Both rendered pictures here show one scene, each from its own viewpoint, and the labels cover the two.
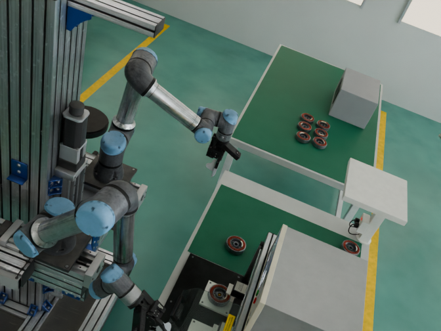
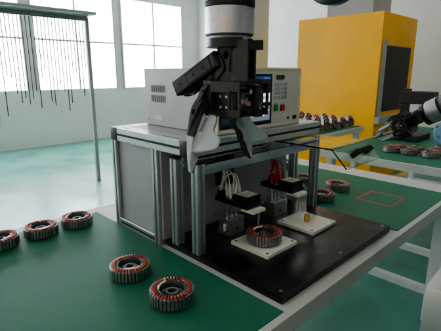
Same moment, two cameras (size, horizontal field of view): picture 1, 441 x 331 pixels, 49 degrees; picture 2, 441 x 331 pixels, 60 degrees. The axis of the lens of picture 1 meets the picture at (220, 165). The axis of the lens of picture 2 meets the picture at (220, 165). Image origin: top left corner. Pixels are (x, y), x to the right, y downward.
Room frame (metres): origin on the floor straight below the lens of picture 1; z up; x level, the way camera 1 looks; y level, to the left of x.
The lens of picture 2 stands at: (2.42, 0.42, 1.30)
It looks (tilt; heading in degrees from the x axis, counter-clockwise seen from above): 14 degrees down; 220
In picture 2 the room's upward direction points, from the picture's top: straight up
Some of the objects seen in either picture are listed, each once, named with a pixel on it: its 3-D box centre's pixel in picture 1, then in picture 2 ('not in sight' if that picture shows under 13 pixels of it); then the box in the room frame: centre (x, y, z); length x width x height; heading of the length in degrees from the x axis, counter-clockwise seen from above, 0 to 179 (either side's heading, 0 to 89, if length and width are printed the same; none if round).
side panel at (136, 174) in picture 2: not in sight; (138, 189); (1.63, -0.62, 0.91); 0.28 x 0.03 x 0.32; 84
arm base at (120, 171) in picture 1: (109, 166); not in sight; (1.77, 0.52, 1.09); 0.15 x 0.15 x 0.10
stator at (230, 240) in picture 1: (235, 245); (172, 293); (1.85, -0.22, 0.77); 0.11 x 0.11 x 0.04
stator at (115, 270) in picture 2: not in sight; (130, 268); (1.84, -0.41, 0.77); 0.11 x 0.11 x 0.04
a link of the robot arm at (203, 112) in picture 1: (207, 117); not in sight; (1.92, 0.13, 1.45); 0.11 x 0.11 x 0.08; 5
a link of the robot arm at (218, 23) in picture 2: (224, 134); (230, 25); (1.94, 0.03, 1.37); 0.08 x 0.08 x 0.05
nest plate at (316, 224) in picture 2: not in sight; (306, 222); (1.23, -0.18, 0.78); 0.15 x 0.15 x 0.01; 84
